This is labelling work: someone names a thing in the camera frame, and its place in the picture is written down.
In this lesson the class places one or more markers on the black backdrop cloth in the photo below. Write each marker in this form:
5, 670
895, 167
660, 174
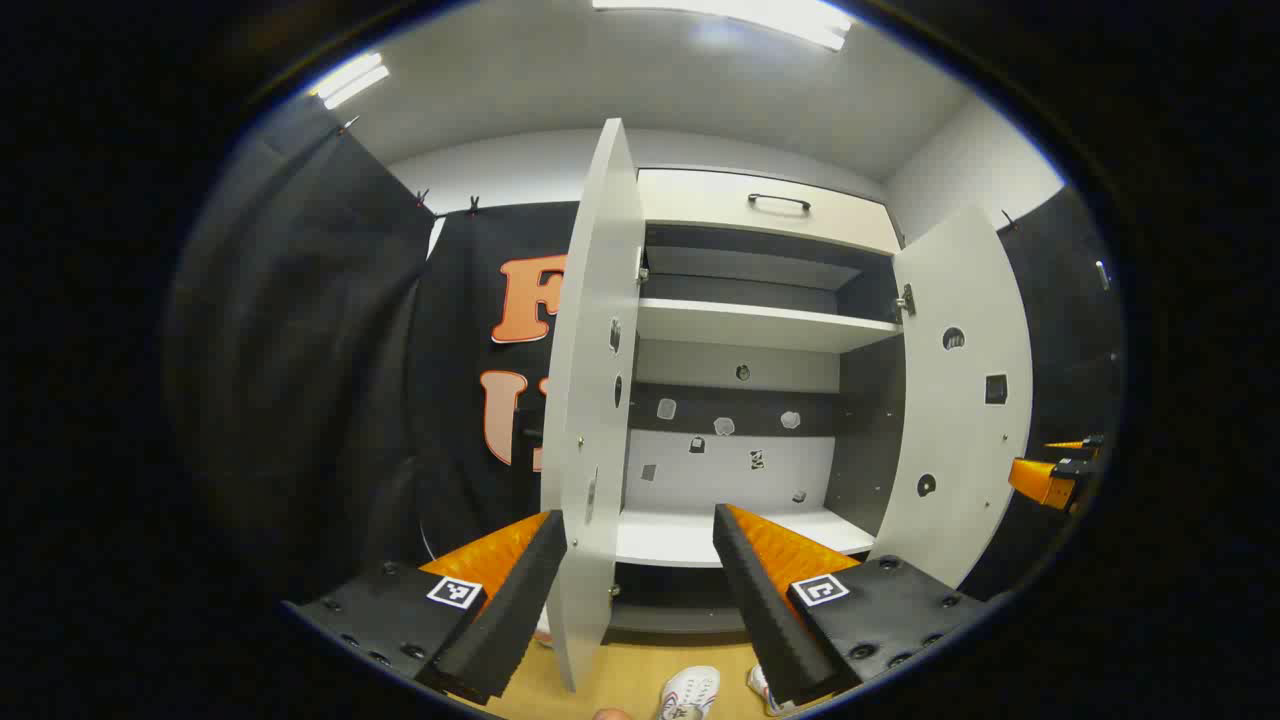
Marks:
300, 350

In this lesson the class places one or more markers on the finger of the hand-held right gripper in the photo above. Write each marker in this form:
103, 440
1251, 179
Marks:
1040, 482
1075, 443

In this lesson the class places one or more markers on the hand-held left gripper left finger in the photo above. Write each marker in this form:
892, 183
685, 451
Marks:
510, 610

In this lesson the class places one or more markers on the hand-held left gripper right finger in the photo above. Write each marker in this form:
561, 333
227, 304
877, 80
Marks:
760, 610

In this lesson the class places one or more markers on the ceiling light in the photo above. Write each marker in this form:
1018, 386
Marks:
740, 15
350, 80

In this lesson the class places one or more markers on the white grey shoe cabinet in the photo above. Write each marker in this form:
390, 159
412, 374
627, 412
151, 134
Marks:
730, 470

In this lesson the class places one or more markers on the white cabinet drawer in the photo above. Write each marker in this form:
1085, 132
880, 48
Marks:
700, 205

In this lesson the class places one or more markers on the white cabinet shelf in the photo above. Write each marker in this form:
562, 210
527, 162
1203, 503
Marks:
750, 325

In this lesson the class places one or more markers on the white shoe cabinet door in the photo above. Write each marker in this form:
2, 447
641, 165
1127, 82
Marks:
590, 350
960, 440

